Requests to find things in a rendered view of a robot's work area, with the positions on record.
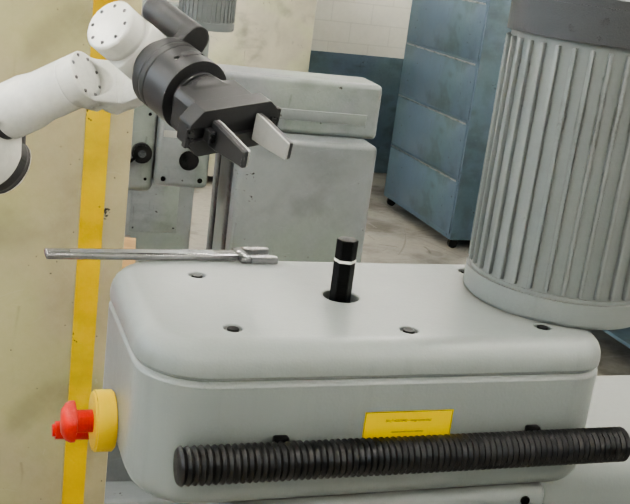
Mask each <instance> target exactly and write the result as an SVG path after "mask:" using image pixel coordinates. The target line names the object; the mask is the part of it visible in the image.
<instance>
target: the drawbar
mask: <svg viewBox="0 0 630 504"><path fill-rule="evenodd" d="M358 242H359V241H358V240H356V239H355V238H353V237H344V236H342V237H339V238H337V243H336V251H335V258H337V259H338V260H340V261H348V262H352V261H354V260H356V256H357V249H358ZM354 270H355V263H354V264H352V265H348V264H340V263H338V262H336V261H335V260H334V265H333V273H332V280H331V287H330V295H329V300H332V301H336V302H342V303H350V298H351V291H352V284H353V277H354Z"/></svg>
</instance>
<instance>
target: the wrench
mask: <svg viewBox="0 0 630 504"><path fill-rule="evenodd" d="M268 253H269V249H268V248H267V247H232V248H231V250H198V249H100V248H45V249H44V254H45V257H46V259H59V260H221V261H236V260H239V261H240V262H241V263H247V264H249V263H251V264H278V257H277V256H274V255H268Z"/></svg>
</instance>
